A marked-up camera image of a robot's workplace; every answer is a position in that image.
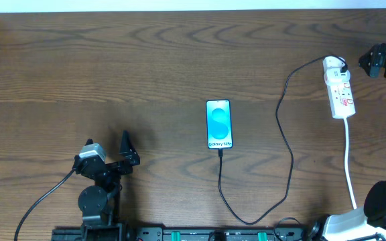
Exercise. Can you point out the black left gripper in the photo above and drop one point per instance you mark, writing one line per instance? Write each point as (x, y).
(113, 166)

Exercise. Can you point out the blue Galaxy smartphone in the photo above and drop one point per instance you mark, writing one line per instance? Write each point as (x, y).
(218, 124)

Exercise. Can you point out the white USB charger plug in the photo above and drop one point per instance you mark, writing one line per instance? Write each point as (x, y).
(334, 76)

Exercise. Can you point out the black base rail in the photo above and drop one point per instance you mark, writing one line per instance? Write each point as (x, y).
(286, 229)

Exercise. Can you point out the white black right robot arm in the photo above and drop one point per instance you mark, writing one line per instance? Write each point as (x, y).
(367, 222)

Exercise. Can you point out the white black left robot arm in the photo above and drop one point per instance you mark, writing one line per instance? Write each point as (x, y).
(100, 203)

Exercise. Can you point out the white power strip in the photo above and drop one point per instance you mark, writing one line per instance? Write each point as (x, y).
(340, 96)

